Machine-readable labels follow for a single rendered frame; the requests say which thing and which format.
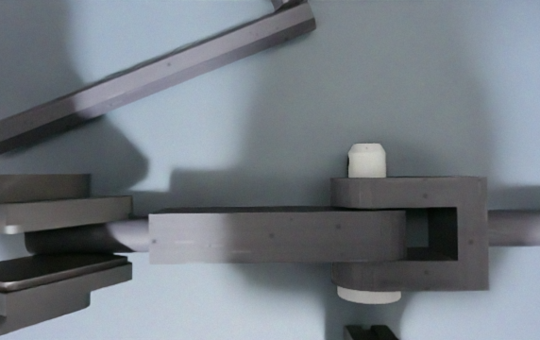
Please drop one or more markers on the white clevis pin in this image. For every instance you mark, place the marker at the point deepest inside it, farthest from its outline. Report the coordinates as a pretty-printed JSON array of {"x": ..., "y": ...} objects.
[{"x": 367, "y": 161}]

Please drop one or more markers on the dark grey clevis fork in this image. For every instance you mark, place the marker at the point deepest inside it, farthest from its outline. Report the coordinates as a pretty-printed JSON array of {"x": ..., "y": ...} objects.
[{"x": 460, "y": 230}]

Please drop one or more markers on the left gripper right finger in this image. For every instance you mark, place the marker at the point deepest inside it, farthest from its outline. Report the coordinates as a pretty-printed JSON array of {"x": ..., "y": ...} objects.
[{"x": 381, "y": 332}]

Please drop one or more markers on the black l-shaped hex key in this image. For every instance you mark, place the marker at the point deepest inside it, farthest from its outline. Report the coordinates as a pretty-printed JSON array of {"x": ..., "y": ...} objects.
[{"x": 291, "y": 19}]

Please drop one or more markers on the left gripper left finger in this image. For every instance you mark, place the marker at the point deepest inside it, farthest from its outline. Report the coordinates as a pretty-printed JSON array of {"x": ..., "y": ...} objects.
[{"x": 356, "y": 332}]

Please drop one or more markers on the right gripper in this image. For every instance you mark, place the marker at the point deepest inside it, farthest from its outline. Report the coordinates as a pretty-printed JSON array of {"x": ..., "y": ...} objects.
[{"x": 42, "y": 287}]

